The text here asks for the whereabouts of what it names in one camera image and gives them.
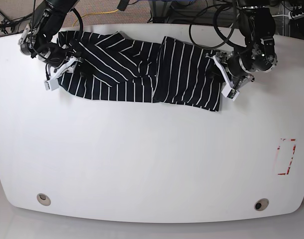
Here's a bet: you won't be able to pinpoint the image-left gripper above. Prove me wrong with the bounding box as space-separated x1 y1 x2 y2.
45 56 96 81

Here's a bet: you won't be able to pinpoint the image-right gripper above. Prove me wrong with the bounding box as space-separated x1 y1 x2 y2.
205 51 254 91

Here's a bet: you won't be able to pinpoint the navy white striped T-shirt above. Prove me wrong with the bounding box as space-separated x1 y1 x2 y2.
57 31 222 112

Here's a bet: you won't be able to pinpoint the white power strip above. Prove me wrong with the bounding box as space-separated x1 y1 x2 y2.
289 4 304 20

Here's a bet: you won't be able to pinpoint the red tape corner marks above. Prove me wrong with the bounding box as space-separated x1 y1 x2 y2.
274 138 297 175

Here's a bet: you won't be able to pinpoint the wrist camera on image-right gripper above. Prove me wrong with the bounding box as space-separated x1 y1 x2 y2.
221 86 240 102

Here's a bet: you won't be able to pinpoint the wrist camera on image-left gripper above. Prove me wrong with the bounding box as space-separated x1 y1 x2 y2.
44 79 59 91

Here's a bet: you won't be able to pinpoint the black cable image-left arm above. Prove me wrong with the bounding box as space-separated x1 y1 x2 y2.
70 8 84 36

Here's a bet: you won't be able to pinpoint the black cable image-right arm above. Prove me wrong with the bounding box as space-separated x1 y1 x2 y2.
188 0 245 50

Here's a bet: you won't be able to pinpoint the yellow floor cable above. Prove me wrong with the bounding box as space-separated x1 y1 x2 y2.
72 8 119 27

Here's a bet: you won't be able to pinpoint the aluminium frame base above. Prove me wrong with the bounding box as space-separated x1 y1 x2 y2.
148 0 197 23

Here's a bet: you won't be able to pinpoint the left table cable grommet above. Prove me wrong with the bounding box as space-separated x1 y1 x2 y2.
37 193 51 206

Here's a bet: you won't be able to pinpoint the table cable grommet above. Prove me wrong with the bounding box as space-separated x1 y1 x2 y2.
254 198 269 211
37 193 51 206

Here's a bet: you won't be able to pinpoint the right table cable grommet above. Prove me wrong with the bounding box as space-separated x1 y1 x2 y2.
254 198 269 211

